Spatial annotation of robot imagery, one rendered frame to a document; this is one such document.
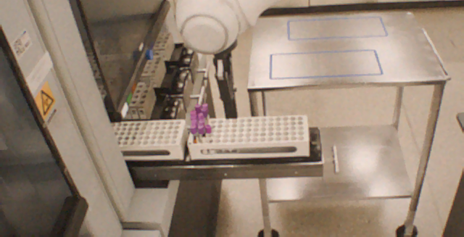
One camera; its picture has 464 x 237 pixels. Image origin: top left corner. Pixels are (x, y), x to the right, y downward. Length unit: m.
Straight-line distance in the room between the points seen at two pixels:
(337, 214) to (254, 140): 1.00
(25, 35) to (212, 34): 0.31
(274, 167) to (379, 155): 0.85
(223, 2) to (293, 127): 0.50
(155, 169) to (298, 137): 0.37
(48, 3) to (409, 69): 1.04
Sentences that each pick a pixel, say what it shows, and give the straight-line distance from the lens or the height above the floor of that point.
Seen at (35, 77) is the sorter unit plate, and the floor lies 1.24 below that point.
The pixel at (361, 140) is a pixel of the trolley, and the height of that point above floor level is 0.28.
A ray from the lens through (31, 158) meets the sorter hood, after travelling 0.76.
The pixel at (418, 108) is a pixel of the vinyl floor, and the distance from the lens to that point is 2.64.
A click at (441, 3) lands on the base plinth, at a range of 3.75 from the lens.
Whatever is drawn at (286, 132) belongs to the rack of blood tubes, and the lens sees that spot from 1.13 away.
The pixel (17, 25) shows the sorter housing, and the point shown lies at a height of 1.33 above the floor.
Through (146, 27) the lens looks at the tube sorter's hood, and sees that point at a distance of 1.34.
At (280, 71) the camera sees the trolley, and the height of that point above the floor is 0.82.
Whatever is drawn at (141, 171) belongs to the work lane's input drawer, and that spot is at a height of 0.79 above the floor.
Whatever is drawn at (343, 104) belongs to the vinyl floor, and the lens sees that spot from 2.61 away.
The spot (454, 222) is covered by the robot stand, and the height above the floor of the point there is 0.31.
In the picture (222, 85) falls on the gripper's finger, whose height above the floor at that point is 1.04.
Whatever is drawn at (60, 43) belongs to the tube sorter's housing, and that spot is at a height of 1.24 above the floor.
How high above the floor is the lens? 1.61
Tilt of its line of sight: 38 degrees down
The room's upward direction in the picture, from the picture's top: 8 degrees counter-clockwise
